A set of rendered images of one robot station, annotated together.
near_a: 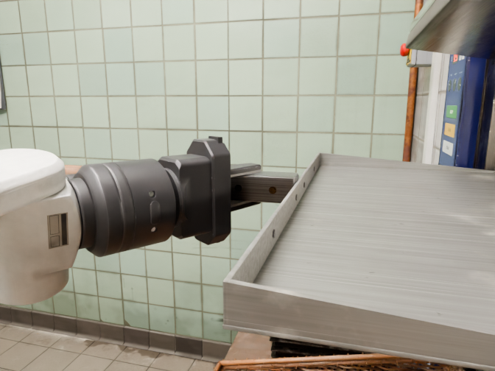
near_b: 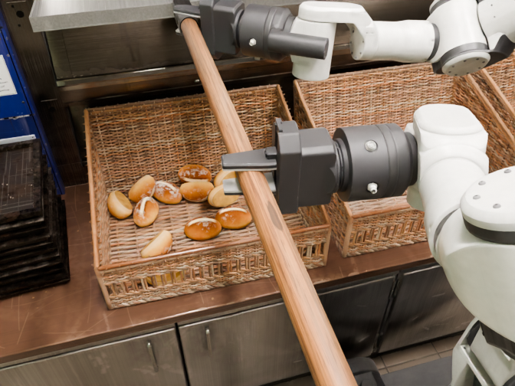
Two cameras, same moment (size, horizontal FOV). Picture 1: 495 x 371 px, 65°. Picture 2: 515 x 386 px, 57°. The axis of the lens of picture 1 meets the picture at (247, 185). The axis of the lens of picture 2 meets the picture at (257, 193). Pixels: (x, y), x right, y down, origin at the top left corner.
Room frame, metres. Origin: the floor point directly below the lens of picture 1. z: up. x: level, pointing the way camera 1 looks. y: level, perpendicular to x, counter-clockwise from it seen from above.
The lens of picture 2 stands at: (0.80, 0.81, 1.55)
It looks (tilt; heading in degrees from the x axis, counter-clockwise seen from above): 42 degrees down; 239
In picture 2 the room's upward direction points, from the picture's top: straight up
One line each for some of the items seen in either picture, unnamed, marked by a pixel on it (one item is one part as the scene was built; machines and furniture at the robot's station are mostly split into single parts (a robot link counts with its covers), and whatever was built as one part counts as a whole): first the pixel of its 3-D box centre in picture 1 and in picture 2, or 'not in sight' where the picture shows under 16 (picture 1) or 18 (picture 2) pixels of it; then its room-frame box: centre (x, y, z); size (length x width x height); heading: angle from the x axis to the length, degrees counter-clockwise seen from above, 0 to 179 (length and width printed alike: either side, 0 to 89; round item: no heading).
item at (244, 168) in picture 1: (236, 166); (191, 8); (0.46, 0.01, 1.22); 0.06 x 0.03 x 0.02; 130
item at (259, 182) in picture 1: (260, 186); (185, 16); (0.46, -0.02, 1.20); 0.09 x 0.04 x 0.03; 75
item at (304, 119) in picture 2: not in sight; (405, 148); (-0.14, 0.07, 0.72); 0.56 x 0.49 x 0.28; 164
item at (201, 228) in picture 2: not in sight; (202, 226); (0.47, -0.04, 0.62); 0.10 x 0.07 x 0.06; 156
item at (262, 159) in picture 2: not in sight; (248, 157); (0.59, 0.44, 1.22); 0.06 x 0.03 x 0.02; 157
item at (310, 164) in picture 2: not in sight; (326, 167); (0.50, 0.48, 1.20); 0.12 x 0.10 x 0.13; 157
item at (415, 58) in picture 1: (421, 49); not in sight; (1.26, -0.54, 1.46); 0.10 x 0.07 x 0.10; 165
